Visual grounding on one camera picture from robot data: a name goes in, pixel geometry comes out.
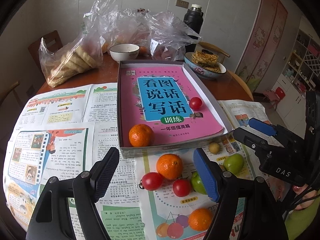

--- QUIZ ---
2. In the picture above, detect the wall power socket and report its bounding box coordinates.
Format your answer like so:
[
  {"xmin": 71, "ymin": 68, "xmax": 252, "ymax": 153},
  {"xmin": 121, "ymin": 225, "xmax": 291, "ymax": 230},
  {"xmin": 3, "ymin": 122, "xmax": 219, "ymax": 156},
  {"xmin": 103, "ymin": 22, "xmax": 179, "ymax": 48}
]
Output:
[{"xmin": 175, "ymin": 0, "xmax": 189, "ymax": 9}]

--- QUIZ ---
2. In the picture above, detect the clear plastic bag middle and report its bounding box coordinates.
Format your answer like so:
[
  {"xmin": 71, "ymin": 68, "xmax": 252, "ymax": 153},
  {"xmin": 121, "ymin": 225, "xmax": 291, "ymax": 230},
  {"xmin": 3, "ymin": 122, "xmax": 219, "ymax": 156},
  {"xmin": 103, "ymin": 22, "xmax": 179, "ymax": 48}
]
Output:
[{"xmin": 83, "ymin": 0, "xmax": 150, "ymax": 56}]

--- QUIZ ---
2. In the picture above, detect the operator right hand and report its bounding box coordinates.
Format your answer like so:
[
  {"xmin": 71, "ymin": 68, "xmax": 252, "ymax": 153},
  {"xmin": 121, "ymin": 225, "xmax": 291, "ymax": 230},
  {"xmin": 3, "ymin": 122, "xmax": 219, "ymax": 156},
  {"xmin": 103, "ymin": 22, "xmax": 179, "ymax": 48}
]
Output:
[{"xmin": 292, "ymin": 184, "xmax": 317, "ymax": 210}]

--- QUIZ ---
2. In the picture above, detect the blue floral bowl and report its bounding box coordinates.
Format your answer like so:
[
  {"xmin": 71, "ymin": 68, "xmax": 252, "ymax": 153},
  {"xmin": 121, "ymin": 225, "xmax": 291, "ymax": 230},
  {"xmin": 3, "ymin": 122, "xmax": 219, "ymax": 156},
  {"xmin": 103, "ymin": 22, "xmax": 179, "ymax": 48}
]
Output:
[{"xmin": 184, "ymin": 52, "xmax": 227, "ymax": 80}]

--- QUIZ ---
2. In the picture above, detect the newspaper sheet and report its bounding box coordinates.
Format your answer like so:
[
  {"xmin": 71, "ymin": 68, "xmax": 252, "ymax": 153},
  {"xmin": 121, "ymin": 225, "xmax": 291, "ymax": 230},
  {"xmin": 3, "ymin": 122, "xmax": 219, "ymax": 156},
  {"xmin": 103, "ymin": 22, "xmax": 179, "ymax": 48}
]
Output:
[
  {"xmin": 67, "ymin": 122, "xmax": 251, "ymax": 240},
  {"xmin": 3, "ymin": 83, "xmax": 117, "ymax": 229},
  {"xmin": 218, "ymin": 100, "xmax": 282, "ymax": 146}
]

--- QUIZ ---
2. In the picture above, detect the clear plastic bag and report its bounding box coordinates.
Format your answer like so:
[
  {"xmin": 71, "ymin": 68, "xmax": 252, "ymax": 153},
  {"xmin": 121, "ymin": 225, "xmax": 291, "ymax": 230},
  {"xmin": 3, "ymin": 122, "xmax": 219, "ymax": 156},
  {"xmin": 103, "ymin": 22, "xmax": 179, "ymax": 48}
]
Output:
[
  {"xmin": 145, "ymin": 11, "xmax": 202, "ymax": 61},
  {"xmin": 83, "ymin": 0, "xmax": 150, "ymax": 56}
]

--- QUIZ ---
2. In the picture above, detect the white ceramic bowl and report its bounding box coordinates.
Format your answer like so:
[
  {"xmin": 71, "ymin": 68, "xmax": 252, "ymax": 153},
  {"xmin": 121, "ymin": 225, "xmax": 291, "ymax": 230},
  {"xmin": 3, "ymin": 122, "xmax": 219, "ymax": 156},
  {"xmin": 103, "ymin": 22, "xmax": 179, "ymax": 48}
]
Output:
[{"xmin": 109, "ymin": 43, "xmax": 140, "ymax": 63}]

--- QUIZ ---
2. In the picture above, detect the wooden chair back left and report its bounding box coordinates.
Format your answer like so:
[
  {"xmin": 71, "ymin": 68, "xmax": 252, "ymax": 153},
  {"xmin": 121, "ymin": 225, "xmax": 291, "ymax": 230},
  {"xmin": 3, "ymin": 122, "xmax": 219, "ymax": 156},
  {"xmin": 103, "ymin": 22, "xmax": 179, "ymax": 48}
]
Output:
[{"xmin": 27, "ymin": 30, "xmax": 64, "ymax": 73}]

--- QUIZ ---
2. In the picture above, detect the green jujube fruit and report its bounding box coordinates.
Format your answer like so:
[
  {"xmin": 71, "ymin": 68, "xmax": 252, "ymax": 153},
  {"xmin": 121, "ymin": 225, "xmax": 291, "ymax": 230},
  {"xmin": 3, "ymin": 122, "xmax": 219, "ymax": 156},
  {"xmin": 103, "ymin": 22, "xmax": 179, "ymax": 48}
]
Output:
[
  {"xmin": 223, "ymin": 153, "xmax": 245, "ymax": 175},
  {"xmin": 190, "ymin": 171, "xmax": 207, "ymax": 194}
]

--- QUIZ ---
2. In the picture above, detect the pink Hello Kitty curtain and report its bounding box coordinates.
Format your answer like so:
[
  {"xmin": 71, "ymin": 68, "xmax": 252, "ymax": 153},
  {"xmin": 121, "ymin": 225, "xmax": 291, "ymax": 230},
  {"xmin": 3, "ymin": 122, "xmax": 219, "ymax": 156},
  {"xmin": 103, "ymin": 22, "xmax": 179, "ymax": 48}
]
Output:
[{"xmin": 235, "ymin": 0, "xmax": 288, "ymax": 92}]

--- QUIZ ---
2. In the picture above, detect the clear plastic bag right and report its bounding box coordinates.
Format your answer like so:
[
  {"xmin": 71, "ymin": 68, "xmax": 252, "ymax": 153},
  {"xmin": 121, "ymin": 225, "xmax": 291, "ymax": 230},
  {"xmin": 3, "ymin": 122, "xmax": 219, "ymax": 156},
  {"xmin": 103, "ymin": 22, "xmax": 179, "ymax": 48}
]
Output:
[{"xmin": 145, "ymin": 11, "xmax": 202, "ymax": 61}]

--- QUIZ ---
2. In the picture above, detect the black thermos bottle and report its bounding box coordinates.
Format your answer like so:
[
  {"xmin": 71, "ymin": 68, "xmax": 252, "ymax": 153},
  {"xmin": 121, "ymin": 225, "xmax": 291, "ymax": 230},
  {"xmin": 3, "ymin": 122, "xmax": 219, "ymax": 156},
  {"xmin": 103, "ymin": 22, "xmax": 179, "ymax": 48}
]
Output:
[{"xmin": 183, "ymin": 3, "xmax": 205, "ymax": 54}]

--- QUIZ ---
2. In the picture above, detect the red cherry tomato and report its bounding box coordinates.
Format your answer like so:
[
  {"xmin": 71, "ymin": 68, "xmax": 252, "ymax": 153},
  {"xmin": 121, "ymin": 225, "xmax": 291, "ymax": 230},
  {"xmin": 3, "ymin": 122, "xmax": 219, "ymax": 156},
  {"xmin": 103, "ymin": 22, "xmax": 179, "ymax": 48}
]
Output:
[
  {"xmin": 172, "ymin": 179, "xmax": 191, "ymax": 197},
  {"xmin": 189, "ymin": 97, "xmax": 203, "ymax": 111},
  {"xmin": 141, "ymin": 172, "xmax": 164, "ymax": 191}
]

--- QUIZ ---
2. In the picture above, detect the grey cardboard box tray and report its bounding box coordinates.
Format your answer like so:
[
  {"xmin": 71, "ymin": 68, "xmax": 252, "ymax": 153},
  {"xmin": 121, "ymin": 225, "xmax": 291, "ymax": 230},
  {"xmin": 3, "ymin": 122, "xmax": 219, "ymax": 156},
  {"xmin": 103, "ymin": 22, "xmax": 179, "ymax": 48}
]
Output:
[{"xmin": 117, "ymin": 60, "xmax": 234, "ymax": 158}]

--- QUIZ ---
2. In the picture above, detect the orange tangerine in tray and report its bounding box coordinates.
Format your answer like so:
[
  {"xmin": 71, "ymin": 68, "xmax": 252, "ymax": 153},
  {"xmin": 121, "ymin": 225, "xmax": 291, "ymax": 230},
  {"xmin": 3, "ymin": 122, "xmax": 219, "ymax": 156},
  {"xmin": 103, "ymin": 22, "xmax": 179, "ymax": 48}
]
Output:
[{"xmin": 129, "ymin": 124, "xmax": 155, "ymax": 147}]

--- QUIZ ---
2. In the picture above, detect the red child chair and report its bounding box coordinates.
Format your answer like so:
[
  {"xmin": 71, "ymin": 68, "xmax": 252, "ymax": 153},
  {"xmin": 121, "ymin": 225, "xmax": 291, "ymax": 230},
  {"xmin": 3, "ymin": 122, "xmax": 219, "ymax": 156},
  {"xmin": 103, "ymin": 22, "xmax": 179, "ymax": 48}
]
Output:
[{"xmin": 263, "ymin": 87, "xmax": 285, "ymax": 110}]

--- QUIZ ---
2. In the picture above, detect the large orange tangerine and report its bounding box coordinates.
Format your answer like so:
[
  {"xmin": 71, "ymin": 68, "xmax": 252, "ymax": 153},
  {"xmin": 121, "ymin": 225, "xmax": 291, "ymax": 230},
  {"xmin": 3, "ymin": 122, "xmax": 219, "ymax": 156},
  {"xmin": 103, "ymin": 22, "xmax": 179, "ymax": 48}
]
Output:
[{"xmin": 156, "ymin": 154, "xmax": 183, "ymax": 180}]

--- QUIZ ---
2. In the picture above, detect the stack of fried pancakes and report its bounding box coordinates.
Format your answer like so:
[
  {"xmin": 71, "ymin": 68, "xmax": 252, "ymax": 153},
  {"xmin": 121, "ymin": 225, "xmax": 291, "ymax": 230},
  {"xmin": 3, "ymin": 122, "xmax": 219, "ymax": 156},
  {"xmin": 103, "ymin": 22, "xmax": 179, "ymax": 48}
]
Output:
[{"xmin": 192, "ymin": 51, "xmax": 221, "ymax": 73}]

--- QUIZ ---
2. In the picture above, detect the newspaper sheet right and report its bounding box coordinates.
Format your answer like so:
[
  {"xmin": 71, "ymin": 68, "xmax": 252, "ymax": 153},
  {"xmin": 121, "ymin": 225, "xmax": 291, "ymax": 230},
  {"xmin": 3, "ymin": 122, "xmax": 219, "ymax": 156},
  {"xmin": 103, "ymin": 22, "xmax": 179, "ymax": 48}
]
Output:
[{"xmin": 218, "ymin": 100, "xmax": 282, "ymax": 146}]

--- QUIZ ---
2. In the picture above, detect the pink Chinese workbook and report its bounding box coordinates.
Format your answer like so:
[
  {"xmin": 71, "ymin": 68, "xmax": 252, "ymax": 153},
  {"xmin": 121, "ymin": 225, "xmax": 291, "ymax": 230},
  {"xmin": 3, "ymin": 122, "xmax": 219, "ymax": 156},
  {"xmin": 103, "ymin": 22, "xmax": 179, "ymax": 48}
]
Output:
[{"xmin": 120, "ymin": 64, "xmax": 225, "ymax": 147}]

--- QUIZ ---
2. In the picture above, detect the plastic bag of flatbreads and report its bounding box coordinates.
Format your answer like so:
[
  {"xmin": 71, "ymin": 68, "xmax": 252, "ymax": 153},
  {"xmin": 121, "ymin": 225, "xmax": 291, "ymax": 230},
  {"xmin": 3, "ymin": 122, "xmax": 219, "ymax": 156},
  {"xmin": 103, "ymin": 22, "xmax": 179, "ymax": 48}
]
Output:
[{"xmin": 39, "ymin": 28, "xmax": 103, "ymax": 88}]

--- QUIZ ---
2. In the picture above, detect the white shelf cabinet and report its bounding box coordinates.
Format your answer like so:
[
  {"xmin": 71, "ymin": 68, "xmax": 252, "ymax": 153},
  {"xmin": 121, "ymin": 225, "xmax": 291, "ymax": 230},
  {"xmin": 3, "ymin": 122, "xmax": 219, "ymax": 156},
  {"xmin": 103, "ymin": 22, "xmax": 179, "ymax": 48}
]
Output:
[{"xmin": 272, "ymin": 16, "xmax": 319, "ymax": 137}]

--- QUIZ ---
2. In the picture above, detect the wooden chair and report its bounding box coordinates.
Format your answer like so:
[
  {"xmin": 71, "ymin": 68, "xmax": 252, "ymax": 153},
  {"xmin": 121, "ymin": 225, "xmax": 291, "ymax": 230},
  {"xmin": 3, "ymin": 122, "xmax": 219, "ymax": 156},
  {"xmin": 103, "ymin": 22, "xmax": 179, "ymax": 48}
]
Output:
[
  {"xmin": 27, "ymin": 30, "xmax": 64, "ymax": 73},
  {"xmin": 197, "ymin": 41, "xmax": 254, "ymax": 102},
  {"xmin": 0, "ymin": 81, "xmax": 24, "ymax": 110}
]

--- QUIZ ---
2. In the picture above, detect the tan longan fruit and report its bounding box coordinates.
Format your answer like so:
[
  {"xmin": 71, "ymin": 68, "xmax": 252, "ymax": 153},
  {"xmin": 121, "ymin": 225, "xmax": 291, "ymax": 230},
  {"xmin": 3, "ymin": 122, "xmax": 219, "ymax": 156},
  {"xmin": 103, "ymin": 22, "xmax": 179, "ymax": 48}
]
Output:
[{"xmin": 208, "ymin": 142, "xmax": 221, "ymax": 154}]

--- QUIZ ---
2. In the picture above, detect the newspaper sheet left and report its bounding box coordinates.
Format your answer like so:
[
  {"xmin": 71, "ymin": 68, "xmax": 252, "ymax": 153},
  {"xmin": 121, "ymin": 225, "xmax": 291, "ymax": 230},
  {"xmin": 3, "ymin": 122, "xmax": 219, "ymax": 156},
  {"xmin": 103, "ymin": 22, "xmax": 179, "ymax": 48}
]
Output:
[{"xmin": 3, "ymin": 83, "xmax": 117, "ymax": 229}]

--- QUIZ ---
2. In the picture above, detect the small orange tangerine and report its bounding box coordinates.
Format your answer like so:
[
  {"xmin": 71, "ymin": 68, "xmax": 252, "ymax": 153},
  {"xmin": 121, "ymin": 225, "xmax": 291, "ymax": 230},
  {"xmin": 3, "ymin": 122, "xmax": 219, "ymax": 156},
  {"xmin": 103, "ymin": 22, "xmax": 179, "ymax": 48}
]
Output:
[{"xmin": 188, "ymin": 208, "xmax": 213, "ymax": 231}]

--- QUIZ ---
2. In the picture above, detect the red cherry tomato in tray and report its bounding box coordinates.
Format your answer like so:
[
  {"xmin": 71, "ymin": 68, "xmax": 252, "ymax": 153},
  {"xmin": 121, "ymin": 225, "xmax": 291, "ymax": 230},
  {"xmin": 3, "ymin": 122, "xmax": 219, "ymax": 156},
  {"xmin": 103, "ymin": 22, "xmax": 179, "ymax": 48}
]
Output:
[{"xmin": 189, "ymin": 97, "xmax": 203, "ymax": 111}]

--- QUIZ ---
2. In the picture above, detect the wooden chair right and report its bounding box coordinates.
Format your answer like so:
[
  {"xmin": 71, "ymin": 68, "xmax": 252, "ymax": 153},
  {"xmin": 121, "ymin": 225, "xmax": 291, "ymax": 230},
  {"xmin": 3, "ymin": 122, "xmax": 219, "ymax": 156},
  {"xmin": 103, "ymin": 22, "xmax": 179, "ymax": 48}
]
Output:
[{"xmin": 197, "ymin": 41, "xmax": 254, "ymax": 102}]

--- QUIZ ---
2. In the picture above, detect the newspaper sheet centre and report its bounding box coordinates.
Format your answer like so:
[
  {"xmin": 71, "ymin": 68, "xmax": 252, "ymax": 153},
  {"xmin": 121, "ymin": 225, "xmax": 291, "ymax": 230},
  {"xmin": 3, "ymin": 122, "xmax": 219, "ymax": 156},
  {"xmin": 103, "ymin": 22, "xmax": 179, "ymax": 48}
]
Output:
[{"xmin": 67, "ymin": 122, "xmax": 251, "ymax": 240}]

